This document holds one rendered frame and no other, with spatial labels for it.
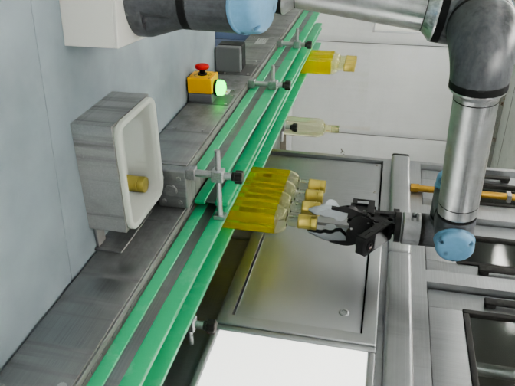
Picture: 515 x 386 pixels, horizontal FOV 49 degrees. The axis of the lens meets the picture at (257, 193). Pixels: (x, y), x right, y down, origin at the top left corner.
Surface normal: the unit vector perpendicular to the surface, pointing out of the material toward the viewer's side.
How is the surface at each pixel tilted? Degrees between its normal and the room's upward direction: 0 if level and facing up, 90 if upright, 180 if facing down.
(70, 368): 90
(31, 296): 0
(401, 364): 90
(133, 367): 90
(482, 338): 90
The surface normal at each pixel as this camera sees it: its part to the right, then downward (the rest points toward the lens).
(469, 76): -0.63, 0.37
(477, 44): -0.45, 0.09
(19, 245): 0.98, 0.10
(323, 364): -0.01, -0.87
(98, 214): -0.22, 0.48
